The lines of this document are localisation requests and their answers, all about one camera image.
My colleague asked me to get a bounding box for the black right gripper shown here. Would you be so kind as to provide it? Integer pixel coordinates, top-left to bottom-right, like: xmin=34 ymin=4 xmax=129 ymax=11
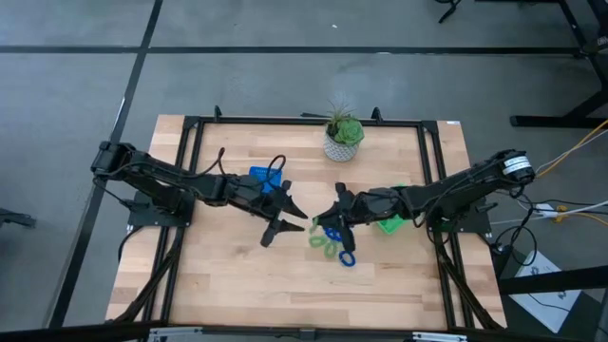
xmin=313 ymin=182 xmax=409 ymax=254

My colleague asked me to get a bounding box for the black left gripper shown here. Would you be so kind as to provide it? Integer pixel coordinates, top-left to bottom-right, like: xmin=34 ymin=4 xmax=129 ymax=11
xmin=226 ymin=176 xmax=309 ymax=248

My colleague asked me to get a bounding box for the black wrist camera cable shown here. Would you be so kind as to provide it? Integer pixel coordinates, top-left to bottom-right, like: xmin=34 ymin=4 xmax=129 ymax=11
xmin=264 ymin=154 xmax=288 ymax=189

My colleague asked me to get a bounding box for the green plastic basket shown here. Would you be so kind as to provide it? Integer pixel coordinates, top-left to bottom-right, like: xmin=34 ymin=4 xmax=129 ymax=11
xmin=377 ymin=183 xmax=412 ymax=236

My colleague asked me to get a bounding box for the black cable loop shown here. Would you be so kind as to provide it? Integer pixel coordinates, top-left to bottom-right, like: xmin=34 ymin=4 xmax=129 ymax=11
xmin=493 ymin=222 xmax=539 ymax=268

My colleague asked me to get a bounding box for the black cable bundle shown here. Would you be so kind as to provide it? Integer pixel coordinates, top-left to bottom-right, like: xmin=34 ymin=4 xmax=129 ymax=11
xmin=111 ymin=227 xmax=187 ymax=325
xmin=429 ymin=227 xmax=505 ymax=330

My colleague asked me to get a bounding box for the black stand foot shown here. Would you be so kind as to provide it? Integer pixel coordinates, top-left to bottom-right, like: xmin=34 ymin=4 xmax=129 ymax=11
xmin=435 ymin=0 xmax=465 ymax=24

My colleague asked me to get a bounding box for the succulent in triangle-patterned pot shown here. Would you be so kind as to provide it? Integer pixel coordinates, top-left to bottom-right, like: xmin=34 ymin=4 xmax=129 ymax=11
xmin=322 ymin=102 xmax=366 ymax=163

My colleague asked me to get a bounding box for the black chair base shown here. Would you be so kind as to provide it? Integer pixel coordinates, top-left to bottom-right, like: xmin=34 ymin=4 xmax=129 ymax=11
xmin=0 ymin=207 xmax=37 ymax=229

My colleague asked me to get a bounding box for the white cardboard box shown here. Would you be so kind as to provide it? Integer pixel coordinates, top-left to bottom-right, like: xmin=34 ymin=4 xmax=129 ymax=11
xmin=511 ymin=250 xmax=583 ymax=333

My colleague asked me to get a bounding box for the black metal beam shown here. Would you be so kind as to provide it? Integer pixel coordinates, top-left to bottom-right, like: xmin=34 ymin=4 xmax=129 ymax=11
xmin=498 ymin=264 xmax=608 ymax=295

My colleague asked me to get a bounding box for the white power strip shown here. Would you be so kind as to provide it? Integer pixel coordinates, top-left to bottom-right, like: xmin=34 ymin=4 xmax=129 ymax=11
xmin=534 ymin=202 xmax=560 ymax=219

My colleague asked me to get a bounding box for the black desk leg frame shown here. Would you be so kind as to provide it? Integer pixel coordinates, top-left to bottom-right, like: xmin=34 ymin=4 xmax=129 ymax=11
xmin=510 ymin=0 xmax=608 ymax=129

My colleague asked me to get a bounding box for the yellow cable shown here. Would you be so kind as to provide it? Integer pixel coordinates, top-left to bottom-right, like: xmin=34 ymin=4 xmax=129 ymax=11
xmin=536 ymin=118 xmax=608 ymax=180

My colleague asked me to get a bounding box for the dark arm cable loop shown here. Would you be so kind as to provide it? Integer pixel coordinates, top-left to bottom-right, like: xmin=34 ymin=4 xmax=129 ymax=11
xmin=199 ymin=146 xmax=227 ymax=180

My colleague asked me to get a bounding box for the black metal table frame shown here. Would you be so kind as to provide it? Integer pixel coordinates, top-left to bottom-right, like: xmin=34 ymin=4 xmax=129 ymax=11
xmin=106 ymin=106 xmax=507 ymax=333

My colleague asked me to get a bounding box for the blue plastic basket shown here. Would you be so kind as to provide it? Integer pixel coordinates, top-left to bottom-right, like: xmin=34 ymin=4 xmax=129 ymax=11
xmin=249 ymin=164 xmax=286 ymax=195

